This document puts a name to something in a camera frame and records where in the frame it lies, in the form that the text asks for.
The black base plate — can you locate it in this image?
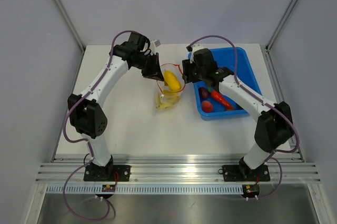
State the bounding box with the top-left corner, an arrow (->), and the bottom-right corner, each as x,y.
218,165 -> 271,182
83,164 -> 131,182

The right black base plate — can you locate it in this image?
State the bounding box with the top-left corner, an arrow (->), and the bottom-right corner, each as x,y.
218,165 -> 271,182

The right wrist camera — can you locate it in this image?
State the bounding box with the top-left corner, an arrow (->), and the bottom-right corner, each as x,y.
186,43 -> 205,55

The clear zip top bag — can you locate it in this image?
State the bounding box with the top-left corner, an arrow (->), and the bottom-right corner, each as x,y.
153,63 -> 185,115

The blue plastic bin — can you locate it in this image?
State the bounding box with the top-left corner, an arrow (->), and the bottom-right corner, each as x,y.
182,44 -> 267,120

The orange carrot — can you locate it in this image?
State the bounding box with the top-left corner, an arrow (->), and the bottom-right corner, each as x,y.
210,90 -> 234,110

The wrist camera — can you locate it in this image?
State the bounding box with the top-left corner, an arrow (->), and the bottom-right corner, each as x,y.
149,39 -> 161,55
186,43 -> 205,55

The frame post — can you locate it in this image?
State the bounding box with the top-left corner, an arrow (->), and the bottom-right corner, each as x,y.
52,0 -> 86,55
265,0 -> 299,53

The dark purple plum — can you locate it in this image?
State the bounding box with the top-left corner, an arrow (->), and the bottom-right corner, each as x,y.
198,87 -> 210,100

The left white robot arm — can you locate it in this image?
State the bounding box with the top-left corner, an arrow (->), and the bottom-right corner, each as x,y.
65,30 -> 164,182

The aluminium rail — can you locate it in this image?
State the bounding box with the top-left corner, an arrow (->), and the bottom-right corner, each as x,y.
35,153 -> 321,184

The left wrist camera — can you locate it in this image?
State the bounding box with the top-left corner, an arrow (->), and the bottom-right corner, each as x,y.
149,39 -> 161,55

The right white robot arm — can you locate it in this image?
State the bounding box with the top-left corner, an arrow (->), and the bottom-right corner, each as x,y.
182,46 -> 295,180

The white slotted cable duct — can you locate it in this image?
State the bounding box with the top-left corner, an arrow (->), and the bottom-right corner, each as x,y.
46,184 -> 243,195

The right frame post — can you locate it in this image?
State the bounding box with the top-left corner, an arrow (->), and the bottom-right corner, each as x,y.
265,0 -> 299,53

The yellow banana bunch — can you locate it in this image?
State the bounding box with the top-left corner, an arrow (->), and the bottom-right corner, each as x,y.
155,90 -> 180,110

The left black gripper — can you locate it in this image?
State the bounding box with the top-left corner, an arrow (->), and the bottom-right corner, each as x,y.
132,52 -> 164,82

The yellow starfruit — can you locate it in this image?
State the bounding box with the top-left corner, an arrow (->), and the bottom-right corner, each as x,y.
164,70 -> 182,91

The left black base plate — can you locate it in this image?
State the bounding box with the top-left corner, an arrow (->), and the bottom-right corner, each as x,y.
83,164 -> 131,182

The left frame post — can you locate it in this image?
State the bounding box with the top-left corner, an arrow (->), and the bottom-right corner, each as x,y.
52,0 -> 86,55

